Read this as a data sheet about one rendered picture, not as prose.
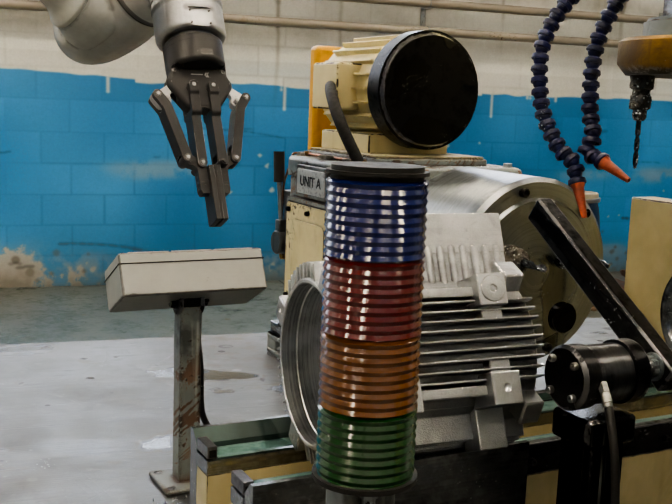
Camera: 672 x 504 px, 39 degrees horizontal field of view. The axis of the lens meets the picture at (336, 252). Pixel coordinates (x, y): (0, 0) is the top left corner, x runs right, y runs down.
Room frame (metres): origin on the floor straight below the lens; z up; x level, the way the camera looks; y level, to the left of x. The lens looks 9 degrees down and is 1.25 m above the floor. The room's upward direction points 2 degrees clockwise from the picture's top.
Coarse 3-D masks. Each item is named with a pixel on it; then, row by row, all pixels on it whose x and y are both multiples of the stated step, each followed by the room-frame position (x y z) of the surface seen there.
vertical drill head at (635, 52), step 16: (656, 32) 1.06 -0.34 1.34; (624, 48) 1.08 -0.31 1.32; (640, 48) 1.05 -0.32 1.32; (656, 48) 1.03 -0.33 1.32; (624, 64) 1.08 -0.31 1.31; (640, 64) 1.05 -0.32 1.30; (656, 64) 1.03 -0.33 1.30; (640, 80) 1.09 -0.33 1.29; (640, 96) 1.09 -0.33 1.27; (640, 112) 1.09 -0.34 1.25; (640, 128) 1.10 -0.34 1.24
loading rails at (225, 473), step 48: (192, 432) 0.90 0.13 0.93; (240, 432) 0.91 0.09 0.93; (288, 432) 0.93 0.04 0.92; (528, 432) 1.03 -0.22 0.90; (192, 480) 0.89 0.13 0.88; (240, 480) 0.78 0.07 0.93; (288, 480) 0.77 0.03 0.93; (432, 480) 0.84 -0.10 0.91; (480, 480) 0.87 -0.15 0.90; (528, 480) 0.90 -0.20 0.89; (624, 480) 0.96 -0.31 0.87
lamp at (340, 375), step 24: (336, 360) 0.53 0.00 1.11; (360, 360) 0.53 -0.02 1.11; (384, 360) 0.53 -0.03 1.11; (408, 360) 0.53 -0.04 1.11; (336, 384) 0.53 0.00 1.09; (360, 384) 0.53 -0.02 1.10; (384, 384) 0.53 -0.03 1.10; (408, 384) 0.53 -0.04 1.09; (336, 408) 0.53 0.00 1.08; (360, 408) 0.52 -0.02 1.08; (384, 408) 0.53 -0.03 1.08; (408, 408) 0.54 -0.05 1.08
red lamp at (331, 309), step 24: (336, 264) 0.53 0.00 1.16; (360, 264) 0.53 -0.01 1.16; (384, 264) 0.53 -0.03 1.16; (408, 264) 0.53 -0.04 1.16; (336, 288) 0.53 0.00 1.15; (360, 288) 0.53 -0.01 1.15; (384, 288) 0.53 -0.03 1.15; (408, 288) 0.53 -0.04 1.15; (336, 312) 0.53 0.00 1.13; (360, 312) 0.52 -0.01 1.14; (384, 312) 0.52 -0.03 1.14; (408, 312) 0.53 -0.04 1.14; (336, 336) 0.53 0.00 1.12; (360, 336) 0.53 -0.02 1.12; (384, 336) 0.53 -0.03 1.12; (408, 336) 0.53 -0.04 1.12
